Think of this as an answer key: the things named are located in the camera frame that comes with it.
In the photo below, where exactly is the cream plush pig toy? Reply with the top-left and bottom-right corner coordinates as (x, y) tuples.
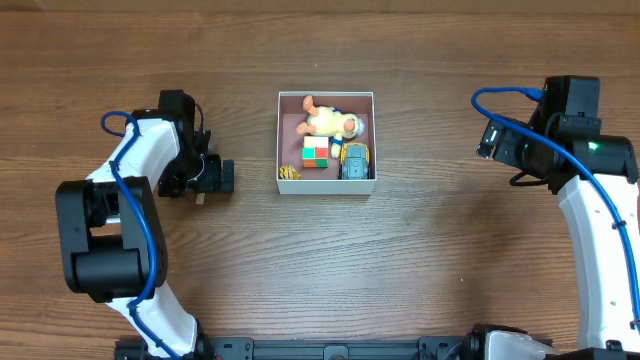
(296, 95), (366, 158)

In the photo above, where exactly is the yellow grey toy truck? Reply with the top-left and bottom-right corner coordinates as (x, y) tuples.
(339, 143), (370, 180)

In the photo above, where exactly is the colourful puzzle cube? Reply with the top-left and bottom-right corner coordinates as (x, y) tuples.
(302, 136), (329, 168)

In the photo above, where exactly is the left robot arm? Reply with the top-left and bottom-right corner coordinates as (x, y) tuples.
(55, 90), (234, 359)

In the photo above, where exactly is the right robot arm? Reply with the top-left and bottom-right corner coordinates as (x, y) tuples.
(460, 75), (639, 359)

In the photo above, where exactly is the golden round wheel toy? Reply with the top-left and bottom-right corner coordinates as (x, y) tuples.
(279, 165), (301, 180)

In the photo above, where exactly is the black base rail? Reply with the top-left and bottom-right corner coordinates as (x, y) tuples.
(113, 337), (556, 360)

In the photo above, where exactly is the white box with pink interior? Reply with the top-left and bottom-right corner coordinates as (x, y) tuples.
(276, 91), (378, 195)

